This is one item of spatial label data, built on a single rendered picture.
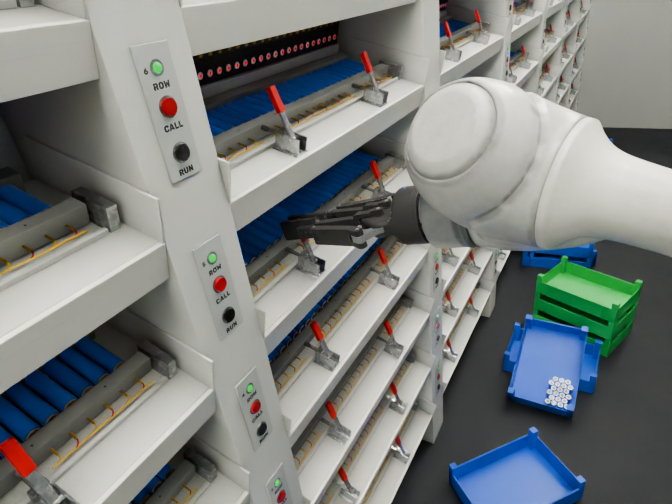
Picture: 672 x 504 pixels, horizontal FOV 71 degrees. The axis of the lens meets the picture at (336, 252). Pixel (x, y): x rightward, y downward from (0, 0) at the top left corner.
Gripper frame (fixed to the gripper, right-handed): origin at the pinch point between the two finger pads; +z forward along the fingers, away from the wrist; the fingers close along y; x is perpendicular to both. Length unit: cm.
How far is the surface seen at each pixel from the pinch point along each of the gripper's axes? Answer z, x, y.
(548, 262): 5, -99, 162
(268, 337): 0.0, -9.4, -14.9
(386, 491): 20, -84, 15
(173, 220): -5.2, 11.8, -23.7
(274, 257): 5.4, -3.3, -3.3
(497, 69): -1, 1, 115
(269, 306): 2.4, -7.3, -10.6
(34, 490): 2.1, -4.4, -43.8
